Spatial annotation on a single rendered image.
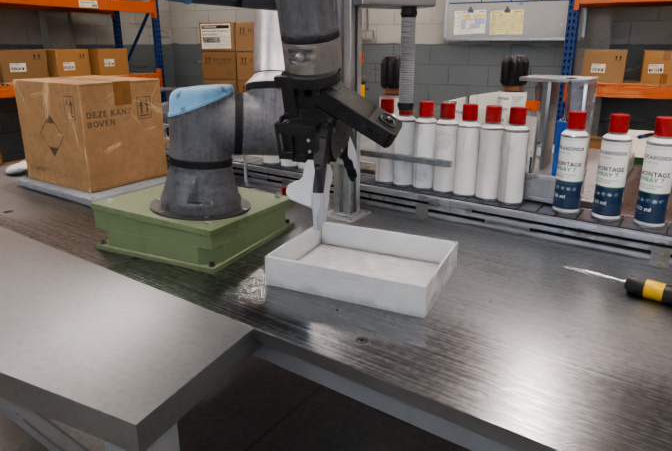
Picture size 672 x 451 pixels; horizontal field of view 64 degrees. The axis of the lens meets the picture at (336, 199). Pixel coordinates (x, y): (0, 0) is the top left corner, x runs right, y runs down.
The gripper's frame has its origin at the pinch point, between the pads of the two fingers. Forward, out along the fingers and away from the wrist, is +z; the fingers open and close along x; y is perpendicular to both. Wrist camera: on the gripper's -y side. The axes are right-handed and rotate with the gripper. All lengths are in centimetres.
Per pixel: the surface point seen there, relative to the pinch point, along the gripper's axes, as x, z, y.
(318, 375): 15.5, 18.8, -0.7
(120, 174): -33, 19, 75
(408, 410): 18.7, 17.4, -14.5
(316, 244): -14.2, 18.3, 11.8
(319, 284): 3.2, 12.9, 3.5
